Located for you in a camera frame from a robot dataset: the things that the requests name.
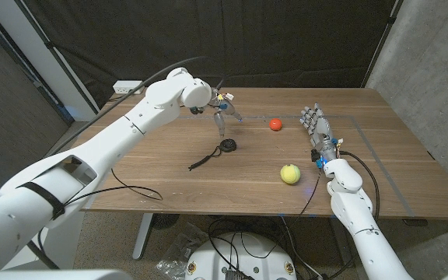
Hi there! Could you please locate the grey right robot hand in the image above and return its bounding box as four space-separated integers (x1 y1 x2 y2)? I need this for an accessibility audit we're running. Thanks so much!
299 102 342 166

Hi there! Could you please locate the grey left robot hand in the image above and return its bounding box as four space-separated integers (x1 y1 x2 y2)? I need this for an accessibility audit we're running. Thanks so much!
207 89 244 139

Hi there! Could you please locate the black stopwatch with lanyard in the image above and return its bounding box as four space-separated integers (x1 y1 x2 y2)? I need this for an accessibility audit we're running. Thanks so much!
187 138 238 172

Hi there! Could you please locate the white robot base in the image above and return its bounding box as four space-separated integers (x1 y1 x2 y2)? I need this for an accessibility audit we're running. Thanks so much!
184 232 298 280

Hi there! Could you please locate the yellow tennis ball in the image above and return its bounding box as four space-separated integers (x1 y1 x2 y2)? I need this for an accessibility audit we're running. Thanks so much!
279 163 302 185

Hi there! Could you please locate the grey tape outline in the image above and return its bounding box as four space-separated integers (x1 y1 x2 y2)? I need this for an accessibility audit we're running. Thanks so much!
177 114 416 218

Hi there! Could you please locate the black backdrop cloth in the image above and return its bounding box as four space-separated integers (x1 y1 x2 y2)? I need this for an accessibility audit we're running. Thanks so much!
13 0 398 110

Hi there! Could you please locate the white power strip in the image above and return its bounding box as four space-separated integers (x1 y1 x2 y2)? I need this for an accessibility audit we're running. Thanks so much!
112 80 145 96

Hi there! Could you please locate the black backdrop stand pole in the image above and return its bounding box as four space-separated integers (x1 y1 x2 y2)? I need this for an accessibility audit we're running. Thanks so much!
13 0 101 114
359 0 404 89

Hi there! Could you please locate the grey table leg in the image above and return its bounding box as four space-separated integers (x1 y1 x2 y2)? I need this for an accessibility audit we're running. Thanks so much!
328 217 355 268

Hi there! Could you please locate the black round foot under table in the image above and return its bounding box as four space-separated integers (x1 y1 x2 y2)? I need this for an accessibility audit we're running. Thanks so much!
150 213 180 230

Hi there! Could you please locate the clear plastic bag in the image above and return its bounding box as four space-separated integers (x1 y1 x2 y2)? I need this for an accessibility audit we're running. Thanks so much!
156 223 209 280

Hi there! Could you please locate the white table leg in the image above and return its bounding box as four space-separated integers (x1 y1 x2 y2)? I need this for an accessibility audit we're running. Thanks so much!
132 212 154 261

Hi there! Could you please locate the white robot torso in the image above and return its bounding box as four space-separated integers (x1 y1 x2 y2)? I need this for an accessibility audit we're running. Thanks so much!
0 269 134 280

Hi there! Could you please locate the thin black right hand cable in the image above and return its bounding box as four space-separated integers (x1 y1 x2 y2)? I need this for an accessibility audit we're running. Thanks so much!
296 166 323 217

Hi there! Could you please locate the thin black hand cable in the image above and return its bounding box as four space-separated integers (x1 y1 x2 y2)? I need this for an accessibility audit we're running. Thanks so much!
37 166 164 254
296 166 323 217

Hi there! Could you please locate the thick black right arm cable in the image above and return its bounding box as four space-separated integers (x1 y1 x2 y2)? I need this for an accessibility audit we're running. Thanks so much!
208 150 381 279

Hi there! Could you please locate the thin black left hand cable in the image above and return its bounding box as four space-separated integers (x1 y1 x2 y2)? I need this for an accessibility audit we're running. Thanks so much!
37 166 164 254

